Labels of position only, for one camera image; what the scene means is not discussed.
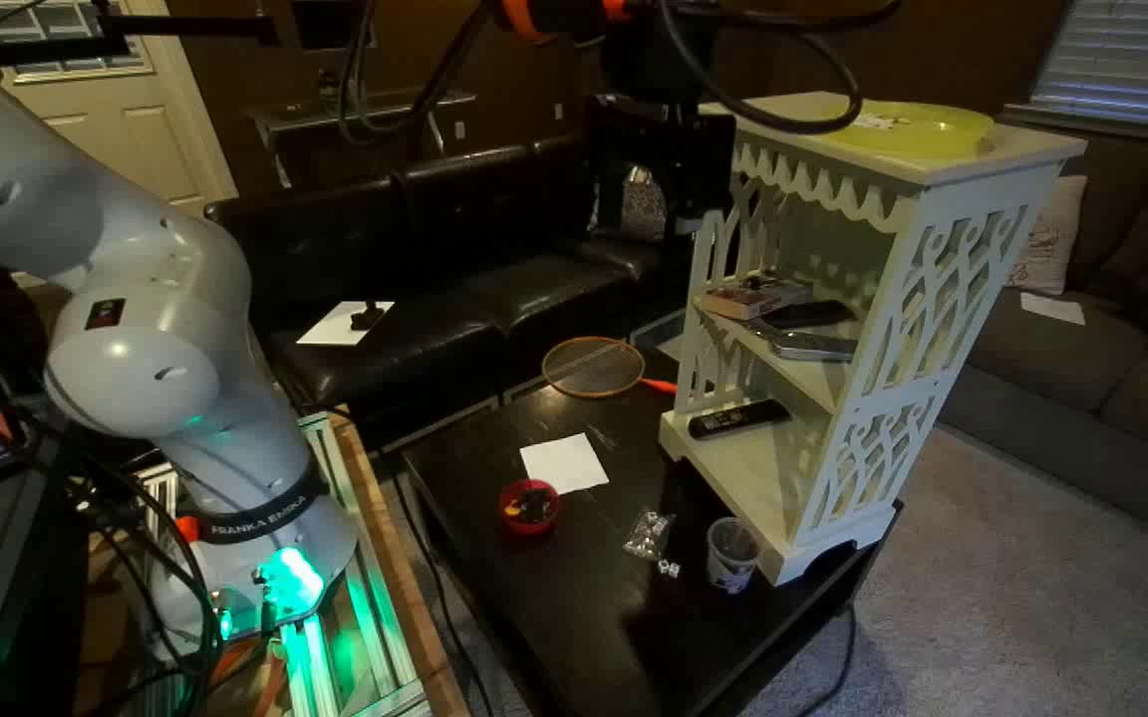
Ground grey flat device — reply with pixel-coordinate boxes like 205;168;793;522
770;332;864;365

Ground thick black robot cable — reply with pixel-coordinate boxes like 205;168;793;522
655;0;908;138

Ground black cable bundle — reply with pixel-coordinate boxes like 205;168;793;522
7;423;250;717

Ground black remote control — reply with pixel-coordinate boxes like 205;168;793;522
685;394;796;442

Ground white lattice shelf unit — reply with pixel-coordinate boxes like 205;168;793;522
655;89;1091;591

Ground yellow-green plate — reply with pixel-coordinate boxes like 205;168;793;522
808;99;1006;168

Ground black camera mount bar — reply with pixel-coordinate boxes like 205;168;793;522
0;8;281;70

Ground window blinds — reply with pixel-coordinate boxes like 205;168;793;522
1002;0;1148;148

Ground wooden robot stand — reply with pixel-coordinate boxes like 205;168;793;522
130;407;476;717

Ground flat colourful book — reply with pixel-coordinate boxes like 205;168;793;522
696;272;817;324

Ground clear plastic cup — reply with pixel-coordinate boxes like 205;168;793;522
702;515;767;597

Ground patterned throw pillow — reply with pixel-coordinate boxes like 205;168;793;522
622;163;670;227

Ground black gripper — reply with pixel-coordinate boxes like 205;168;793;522
602;14;719;110

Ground black leather sofa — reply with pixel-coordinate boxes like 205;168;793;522
206;122;738;451

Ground light cushion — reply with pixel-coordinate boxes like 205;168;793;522
1010;171;1091;298

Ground white paper sheet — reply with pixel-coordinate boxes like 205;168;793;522
297;296;399;354

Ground grey fabric sofa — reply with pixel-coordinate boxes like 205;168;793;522
938;130;1148;552

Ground white panel door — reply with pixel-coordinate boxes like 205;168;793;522
0;0;245;220

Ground small white paper note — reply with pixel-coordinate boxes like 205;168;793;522
1018;285;1091;332

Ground red bowl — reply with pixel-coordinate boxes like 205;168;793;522
491;472;566;540
537;332;681;401

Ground thin black power cable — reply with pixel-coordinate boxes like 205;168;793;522
793;494;908;717

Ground black phone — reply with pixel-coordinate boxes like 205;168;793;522
756;298;861;338

